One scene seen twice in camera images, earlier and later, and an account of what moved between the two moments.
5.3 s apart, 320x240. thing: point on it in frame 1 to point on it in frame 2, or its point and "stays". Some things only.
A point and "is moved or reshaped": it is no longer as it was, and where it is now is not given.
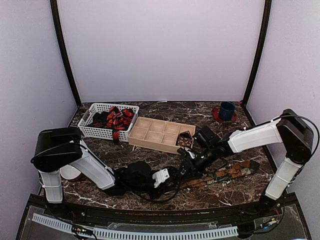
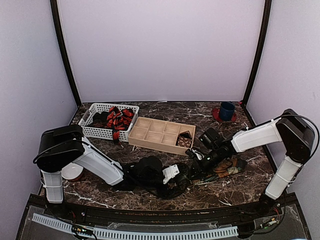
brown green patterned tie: [236, 170] is moved or reshaped
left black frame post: [54, 8] stays
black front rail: [270, 205] stays
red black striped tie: [118, 120] stays
